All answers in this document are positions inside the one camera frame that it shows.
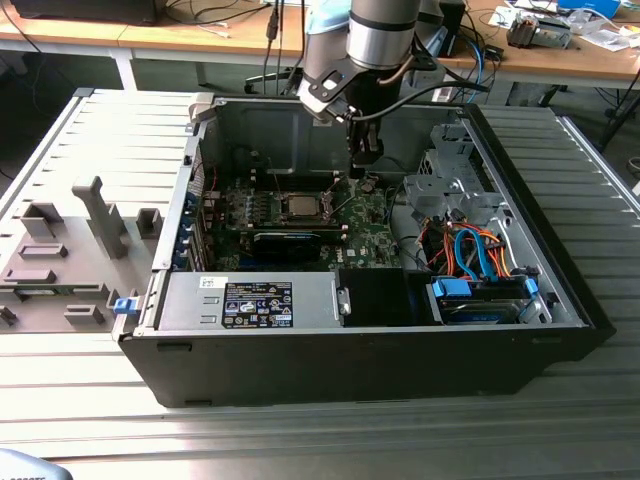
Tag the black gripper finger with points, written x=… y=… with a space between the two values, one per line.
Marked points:
x=376 y=147
x=357 y=150

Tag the silver CPU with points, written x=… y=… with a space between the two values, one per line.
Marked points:
x=302 y=206

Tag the metal locking lever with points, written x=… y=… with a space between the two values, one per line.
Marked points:
x=273 y=175

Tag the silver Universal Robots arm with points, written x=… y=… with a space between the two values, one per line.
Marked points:
x=382 y=30

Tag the CPU socket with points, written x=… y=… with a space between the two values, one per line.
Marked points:
x=280 y=207

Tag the copper CPU cooler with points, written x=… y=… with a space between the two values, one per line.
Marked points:
x=521 y=31

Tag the silver metal drive cage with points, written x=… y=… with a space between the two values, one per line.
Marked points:
x=430 y=192

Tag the white power adapter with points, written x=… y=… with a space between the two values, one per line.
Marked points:
x=443 y=93

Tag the green motherboard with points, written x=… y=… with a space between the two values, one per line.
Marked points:
x=370 y=235

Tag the black box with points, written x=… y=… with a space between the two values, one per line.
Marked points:
x=455 y=30

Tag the black graphics card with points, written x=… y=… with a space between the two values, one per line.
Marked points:
x=285 y=247

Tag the blue disk carrier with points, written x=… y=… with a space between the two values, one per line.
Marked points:
x=450 y=289

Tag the wooden desk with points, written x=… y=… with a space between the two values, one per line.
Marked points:
x=550 y=62
x=75 y=35

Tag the silver optical drive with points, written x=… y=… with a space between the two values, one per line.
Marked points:
x=554 y=35

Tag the hard disk drive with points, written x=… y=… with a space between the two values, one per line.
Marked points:
x=480 y=312

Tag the black PC case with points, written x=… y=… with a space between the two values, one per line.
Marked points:
x=350 y=370

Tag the silver power supply unit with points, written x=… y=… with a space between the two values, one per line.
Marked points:
x=195 y=305

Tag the blue box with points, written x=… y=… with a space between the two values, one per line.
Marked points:
x=590 y=6

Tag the white papers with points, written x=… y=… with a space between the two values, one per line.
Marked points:
x=607 y=39

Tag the blue plastic latch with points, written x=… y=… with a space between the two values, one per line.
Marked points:
x=125 y=306

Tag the black flat device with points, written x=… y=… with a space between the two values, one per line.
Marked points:
x=85 y=10

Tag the grey parts rack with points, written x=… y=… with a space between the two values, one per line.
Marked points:
x=45 y=322

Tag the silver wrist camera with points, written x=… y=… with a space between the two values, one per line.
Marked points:
x=320 y=102

